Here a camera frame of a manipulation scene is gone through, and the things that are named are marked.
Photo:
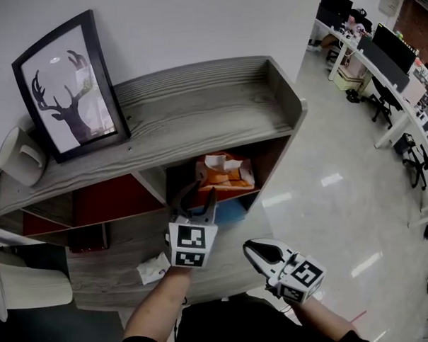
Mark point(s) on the white mug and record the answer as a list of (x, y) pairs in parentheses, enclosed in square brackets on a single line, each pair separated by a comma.
[(17, 157)]

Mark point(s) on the person's left forearm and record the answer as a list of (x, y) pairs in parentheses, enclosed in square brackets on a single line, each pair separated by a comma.
[(159, 303)]

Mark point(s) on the grey wooden desk with hutch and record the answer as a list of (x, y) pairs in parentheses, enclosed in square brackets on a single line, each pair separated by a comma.
[(197, 110)]

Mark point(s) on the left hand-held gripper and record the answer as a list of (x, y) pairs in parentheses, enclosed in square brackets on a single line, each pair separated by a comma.
[(190, 244)]

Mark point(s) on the person's right forearm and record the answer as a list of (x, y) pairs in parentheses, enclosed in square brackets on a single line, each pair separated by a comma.
[(323, 318)]

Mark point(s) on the white round vanity table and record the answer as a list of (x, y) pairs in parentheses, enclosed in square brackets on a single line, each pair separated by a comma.
[(31, 291)]

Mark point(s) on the white tissues pack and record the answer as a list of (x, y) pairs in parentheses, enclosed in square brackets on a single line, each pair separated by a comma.
[(152, 270)]

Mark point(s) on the large black monitor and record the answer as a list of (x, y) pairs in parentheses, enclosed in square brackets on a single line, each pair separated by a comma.
[(396, 47)]

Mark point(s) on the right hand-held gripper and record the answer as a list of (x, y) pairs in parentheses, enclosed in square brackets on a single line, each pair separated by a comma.
[(300, 278)]

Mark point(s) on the black office chair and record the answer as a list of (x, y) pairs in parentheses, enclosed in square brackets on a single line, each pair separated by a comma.
[(420, 161), (382, 101)]

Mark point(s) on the person's black clothing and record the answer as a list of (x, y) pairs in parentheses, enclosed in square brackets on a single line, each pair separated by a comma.
[(235, 329)]

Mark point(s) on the black framed deer picture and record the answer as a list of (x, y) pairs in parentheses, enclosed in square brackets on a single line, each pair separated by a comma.
[(69, 91)]

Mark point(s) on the orange tissues pack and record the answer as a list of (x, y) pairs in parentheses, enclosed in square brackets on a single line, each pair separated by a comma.
[(228, 175)]

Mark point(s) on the white office desk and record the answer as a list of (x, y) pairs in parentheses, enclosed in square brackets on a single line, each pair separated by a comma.
[(406, 116)]

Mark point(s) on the dark red book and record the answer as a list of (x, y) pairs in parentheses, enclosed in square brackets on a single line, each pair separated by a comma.
[(87, 237)]

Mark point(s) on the grey desk divider panel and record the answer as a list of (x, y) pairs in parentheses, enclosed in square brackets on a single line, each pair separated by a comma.
[(383, 65)]

